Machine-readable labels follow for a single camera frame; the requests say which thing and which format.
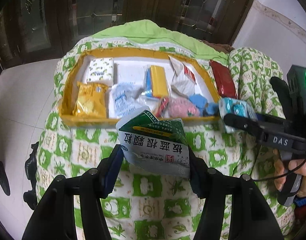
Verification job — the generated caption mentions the blue soft cloth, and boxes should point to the blue soft cloth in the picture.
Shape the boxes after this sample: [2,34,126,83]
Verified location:
[188,94,218,117]

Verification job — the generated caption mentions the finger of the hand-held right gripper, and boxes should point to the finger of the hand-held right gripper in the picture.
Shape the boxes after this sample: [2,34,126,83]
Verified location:
[223,113,262,140]
[256,115,292,125]

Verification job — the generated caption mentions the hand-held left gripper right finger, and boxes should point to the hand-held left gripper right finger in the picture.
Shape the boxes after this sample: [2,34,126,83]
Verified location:
[187,146,285,240]

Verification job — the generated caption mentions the black shoe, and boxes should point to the black shoe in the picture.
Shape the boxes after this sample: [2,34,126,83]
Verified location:
[23,191,39,210]
[0,159,11,196]
[24,141,40,180]

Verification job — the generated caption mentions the yellow-rimmed white foam tray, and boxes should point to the yellow-rimmed white foam tray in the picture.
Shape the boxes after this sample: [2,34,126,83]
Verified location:
[58,48,221,128]

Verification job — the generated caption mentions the dark red packet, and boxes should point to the dark red packet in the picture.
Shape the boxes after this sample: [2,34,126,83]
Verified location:
[209,60,238,99]

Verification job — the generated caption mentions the brown cloth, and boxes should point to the brown cloth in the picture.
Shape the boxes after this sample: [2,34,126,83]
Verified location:
[204,40,235,53]

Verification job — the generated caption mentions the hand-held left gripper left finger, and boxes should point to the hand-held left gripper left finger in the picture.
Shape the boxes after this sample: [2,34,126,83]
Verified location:
[22,144,125,240]

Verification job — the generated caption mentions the green white medicine pack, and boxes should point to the green white medicine pack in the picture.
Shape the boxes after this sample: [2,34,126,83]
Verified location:
[116,106,191,180]

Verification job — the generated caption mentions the person's right forearm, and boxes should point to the person's right forearm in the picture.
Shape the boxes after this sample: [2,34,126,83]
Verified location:
[293,192,306,220]

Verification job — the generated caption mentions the bag of red yellow strips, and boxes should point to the bag of red yellow strips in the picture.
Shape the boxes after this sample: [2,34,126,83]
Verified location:
[157,96,170,118]

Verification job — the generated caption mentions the teal cartoon tissue pack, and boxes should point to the teal cartoon tissue pack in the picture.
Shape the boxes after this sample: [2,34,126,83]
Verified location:
[218,97,257,133]

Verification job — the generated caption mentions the green white printed blanket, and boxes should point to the green white printed blanket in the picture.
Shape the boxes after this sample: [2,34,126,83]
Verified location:
[35,36,306,240]

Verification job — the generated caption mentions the yellow chips packet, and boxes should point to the yellow chips packet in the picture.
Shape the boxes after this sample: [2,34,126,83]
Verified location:
[72,81,109,118]

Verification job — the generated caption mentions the white blue desiccant packet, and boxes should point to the white blue desiccant packet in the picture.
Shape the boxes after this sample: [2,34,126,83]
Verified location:
[108,82,150,119]

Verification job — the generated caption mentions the dark wooden glass-door cabinet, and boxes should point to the dark wooden glass-door cabinet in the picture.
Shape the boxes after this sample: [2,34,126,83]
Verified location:
[0,0,260,68]

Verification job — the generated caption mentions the black cable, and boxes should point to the black cable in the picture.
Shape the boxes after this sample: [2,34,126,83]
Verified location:
[251,156,306,182]

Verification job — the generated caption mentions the yellow blue sponges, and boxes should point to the yellow blue sponges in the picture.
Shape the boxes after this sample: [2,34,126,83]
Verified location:
[142,65,170,98]

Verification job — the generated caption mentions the lemon print tissue pack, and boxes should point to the lemon print tissue pack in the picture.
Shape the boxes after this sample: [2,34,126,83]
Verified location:
[87,57,115,84]

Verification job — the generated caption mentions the white red-label packet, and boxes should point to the white red-label packet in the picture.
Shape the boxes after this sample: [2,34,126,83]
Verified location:
[168,55,196,98]

